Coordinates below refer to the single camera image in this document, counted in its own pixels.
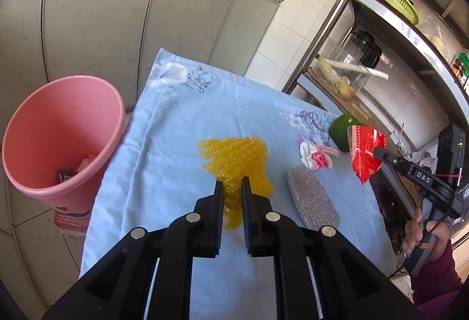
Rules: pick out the light blue floral cloth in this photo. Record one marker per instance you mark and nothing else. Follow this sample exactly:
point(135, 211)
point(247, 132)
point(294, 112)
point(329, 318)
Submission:
point(165, 159)

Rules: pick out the ginger root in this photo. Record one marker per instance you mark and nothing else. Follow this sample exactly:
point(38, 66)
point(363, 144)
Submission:
point(344, 87)

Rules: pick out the green bell pepper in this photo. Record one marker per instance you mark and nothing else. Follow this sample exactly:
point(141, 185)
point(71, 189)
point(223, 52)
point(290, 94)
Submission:
point(339, 129)

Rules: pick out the red plastic packet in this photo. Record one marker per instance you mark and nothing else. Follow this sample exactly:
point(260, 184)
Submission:
point(362, 155)

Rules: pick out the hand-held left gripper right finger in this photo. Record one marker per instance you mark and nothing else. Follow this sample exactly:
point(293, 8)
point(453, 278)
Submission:
point(246, 217)

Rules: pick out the white scallion stalk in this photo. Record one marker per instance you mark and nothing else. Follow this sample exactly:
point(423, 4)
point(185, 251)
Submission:
point(351, 66)

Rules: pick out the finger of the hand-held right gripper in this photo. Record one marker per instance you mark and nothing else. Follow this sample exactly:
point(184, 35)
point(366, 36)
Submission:
point(384, 155)

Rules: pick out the black blender jug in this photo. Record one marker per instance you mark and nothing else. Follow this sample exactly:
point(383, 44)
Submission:
point(366, 45)

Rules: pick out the yellow foam fruit net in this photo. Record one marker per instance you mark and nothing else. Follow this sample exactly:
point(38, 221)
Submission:
point(238, 159)

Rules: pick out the floral crumpled wrapper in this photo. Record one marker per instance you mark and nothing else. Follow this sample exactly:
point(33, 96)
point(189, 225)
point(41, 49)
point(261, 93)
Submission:
point(311, 157)

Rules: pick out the grey kitchen cabinet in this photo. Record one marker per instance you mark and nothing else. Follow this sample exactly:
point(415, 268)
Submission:
point(110, 12)

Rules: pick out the person's right forearm purple sleeve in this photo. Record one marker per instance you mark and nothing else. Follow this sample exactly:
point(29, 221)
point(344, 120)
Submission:
point(439, 279)

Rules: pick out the white crumpled plastic bag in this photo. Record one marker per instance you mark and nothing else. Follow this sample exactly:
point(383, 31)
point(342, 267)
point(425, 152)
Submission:
point(87, 163)

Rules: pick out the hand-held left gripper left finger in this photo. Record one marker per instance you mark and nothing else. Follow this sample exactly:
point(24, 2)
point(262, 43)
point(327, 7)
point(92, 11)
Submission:
point(219, 217)

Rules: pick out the green plastic basket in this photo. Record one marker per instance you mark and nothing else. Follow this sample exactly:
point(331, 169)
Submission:
point(399, 3)

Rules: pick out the pink plastic bin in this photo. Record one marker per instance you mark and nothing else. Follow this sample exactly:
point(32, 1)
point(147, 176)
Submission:
point(55, 115)

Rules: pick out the silver scouring sponge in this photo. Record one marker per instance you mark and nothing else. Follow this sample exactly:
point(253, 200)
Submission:
point(311, 195)

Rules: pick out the metal shelf rack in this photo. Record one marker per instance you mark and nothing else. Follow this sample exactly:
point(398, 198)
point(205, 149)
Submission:
point(421, 45)

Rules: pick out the person's right hand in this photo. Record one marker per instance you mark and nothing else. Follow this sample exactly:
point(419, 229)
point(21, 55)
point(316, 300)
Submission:
point(439, 235)

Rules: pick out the clear glass container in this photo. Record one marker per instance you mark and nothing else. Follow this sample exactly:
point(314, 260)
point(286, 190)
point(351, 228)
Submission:
point(337, 52)

